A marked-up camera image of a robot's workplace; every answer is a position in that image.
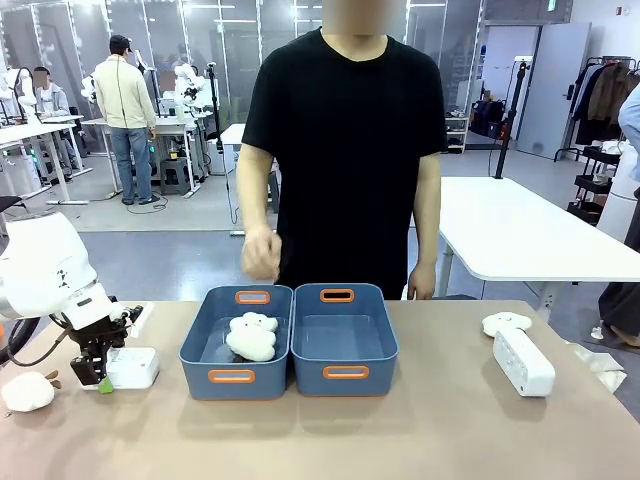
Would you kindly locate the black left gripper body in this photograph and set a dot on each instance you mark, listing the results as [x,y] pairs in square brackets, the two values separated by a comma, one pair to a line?
[97,335]

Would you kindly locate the person's right forearm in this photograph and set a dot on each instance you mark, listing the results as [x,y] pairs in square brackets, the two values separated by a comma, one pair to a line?
[255,190]

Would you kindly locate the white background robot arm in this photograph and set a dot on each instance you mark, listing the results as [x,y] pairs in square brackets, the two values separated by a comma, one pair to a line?
[187,85]

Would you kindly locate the person's left forearm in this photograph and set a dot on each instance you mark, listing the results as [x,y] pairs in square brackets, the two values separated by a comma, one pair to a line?
[426,210]

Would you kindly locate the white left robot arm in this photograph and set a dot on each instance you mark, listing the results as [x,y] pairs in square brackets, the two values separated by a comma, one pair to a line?
[45,270]

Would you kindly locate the white square digital clock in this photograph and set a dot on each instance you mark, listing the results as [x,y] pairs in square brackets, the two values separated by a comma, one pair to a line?
[132,367]

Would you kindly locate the person's right hand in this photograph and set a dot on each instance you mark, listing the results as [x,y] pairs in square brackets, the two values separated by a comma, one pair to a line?
[261,252]

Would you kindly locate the person's left hand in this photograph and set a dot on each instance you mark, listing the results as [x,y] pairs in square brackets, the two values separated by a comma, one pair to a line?
[422,285]

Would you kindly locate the white plush with brown stem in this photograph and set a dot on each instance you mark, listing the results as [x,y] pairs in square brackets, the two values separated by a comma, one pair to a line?
[27,392]

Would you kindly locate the white cloud bear plush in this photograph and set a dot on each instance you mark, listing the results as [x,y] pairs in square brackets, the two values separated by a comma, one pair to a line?
[251,337]

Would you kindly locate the grey step stool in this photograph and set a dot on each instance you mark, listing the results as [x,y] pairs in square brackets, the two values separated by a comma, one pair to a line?
[175,175]

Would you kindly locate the white background desk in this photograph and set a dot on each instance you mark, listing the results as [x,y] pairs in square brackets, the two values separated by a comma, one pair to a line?
[37,145]

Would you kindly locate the standing person in cream sweater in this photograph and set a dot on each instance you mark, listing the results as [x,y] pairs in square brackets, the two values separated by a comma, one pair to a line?
[127,115]

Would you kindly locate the seated person in grey hoodie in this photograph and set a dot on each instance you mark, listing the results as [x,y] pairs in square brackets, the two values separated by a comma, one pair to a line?
[50,105]

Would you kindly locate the black light stand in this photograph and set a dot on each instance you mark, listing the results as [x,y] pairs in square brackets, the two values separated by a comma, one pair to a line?
[215,115]

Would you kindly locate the person's black t-shirt torso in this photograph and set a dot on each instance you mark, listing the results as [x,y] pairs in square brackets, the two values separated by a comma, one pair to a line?
[345,150]

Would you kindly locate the white cloud plush with face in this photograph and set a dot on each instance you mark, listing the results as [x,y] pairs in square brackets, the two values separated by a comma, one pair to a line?
[505,322]

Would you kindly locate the white shoe shelf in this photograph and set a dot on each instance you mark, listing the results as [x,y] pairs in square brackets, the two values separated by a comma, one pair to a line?
[457,132]

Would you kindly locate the white power strip right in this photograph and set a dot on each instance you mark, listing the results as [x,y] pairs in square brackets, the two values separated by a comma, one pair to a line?
[522,362]

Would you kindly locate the white table with white legs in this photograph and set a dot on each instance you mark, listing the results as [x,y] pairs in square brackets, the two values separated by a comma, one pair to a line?
[520,225]

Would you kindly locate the crumpled clear plastic bag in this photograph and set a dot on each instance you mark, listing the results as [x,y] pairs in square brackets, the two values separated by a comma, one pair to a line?
[600,367]

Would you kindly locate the black trolley cart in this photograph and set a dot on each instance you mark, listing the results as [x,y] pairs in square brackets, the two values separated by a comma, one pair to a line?
[595,185]

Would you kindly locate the person in blue shirt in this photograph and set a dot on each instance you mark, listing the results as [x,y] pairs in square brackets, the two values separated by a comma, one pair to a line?
[625,225]

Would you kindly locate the clothes rack with dark coats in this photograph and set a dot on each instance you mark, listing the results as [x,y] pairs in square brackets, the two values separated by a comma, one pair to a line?
[605,100]

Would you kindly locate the black tripod camera stand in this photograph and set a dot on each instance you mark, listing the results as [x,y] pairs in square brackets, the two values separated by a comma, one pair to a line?
[509,115]

